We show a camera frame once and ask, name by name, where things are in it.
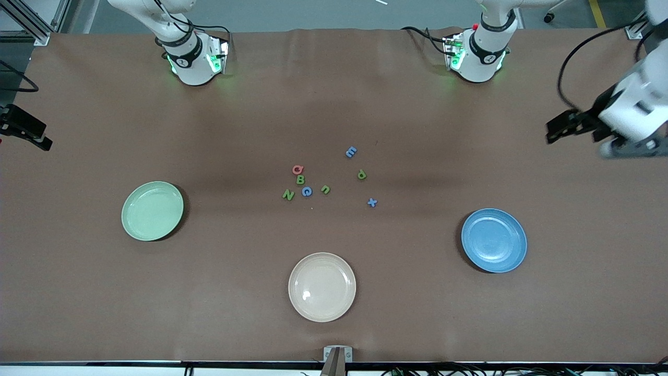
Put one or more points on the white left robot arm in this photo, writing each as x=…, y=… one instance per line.
x=482, y=62

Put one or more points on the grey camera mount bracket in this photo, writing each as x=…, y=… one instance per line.
x=337, y=355

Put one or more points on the beige plate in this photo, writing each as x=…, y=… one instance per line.
x=322, y=287

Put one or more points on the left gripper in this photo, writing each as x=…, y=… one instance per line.
x=593, y=116

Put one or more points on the left arm base connector bracket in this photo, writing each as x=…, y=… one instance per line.
x=453, y=52

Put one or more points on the red capital letter Q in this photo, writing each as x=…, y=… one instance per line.
x=295, y=172

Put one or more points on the blue plate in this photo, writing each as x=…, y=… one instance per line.
x=493, y=240

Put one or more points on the brown table cover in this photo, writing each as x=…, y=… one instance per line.
x=334, y=104

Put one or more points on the blue lowercase letter m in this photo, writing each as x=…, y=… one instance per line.
x=351, y=152

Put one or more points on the green capital letter N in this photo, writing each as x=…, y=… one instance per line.
x=288, y=195

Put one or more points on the chair leg with caster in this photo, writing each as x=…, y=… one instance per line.
x=548, y=18

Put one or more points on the light green plate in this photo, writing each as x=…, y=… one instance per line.
x=151, y=211

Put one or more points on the right arm base connector bracket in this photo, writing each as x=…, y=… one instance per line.
x=218, y=55

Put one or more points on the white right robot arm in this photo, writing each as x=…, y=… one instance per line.
x=190, y=68

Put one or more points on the black table edge strip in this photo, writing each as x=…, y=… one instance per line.
x=156, y=362

